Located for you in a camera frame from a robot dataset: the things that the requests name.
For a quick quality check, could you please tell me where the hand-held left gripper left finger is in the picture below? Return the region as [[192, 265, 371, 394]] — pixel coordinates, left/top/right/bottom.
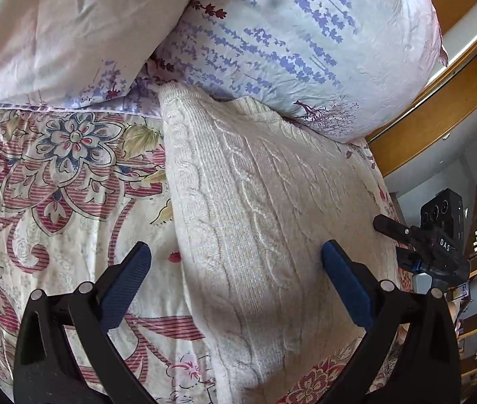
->
[[13, 241, 156, 404]]

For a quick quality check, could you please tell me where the pink floral print pillow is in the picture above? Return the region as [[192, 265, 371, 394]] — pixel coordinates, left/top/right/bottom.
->
[[0, 0, 209, 108], [148, 0, 449, 143]]

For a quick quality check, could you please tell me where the red floral print quilt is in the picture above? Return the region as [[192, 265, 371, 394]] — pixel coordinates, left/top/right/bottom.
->
[[0, 103, 405, 404]]

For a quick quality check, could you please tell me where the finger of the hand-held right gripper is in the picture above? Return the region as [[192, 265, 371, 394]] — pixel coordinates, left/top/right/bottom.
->
[[396, 247, 429, 278], [373, 214, 412, 245]]

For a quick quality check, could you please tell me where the beige cable knit sweater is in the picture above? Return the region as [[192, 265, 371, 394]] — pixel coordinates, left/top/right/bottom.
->
[[158, 83, 403, 404]]

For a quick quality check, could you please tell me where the wooden headboard cabinet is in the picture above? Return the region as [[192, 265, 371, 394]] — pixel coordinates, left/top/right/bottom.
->
[[365, 0, 477, 178]]

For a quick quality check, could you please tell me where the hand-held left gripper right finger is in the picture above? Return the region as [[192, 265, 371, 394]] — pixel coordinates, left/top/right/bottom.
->
[[321, 240, 463, 404]]

